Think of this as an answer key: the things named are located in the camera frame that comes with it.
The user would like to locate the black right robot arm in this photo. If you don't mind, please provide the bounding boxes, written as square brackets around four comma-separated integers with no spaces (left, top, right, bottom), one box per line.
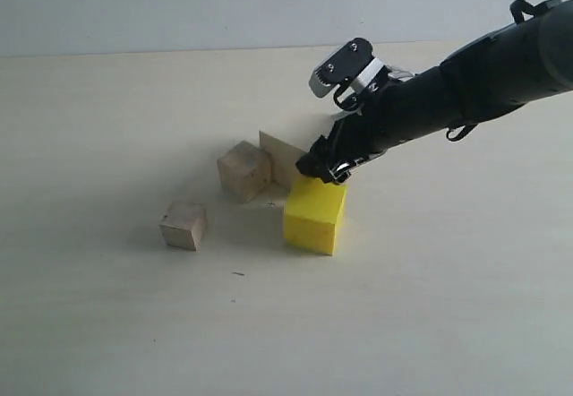
[295,0,572,185]

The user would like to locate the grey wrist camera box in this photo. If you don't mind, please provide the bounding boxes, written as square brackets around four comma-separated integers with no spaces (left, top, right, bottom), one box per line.
[308,37,389,112]

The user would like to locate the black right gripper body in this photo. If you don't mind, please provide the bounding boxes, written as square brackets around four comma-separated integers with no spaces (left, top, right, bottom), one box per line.
[327,71,448,168]

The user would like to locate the small wooden cube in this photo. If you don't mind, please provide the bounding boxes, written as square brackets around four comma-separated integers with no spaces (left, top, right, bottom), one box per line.
[159,199,208,251]

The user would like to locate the medium wooden cube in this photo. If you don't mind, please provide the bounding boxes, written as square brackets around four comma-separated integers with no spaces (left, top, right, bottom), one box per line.
[217,141,272,202]

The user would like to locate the large pale wooden cube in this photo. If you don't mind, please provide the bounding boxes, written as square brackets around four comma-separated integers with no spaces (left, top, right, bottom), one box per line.
[259,116,341,193]

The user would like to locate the yellow cube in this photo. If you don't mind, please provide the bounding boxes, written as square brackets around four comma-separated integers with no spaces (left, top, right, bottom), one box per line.
[282,176,347,256]

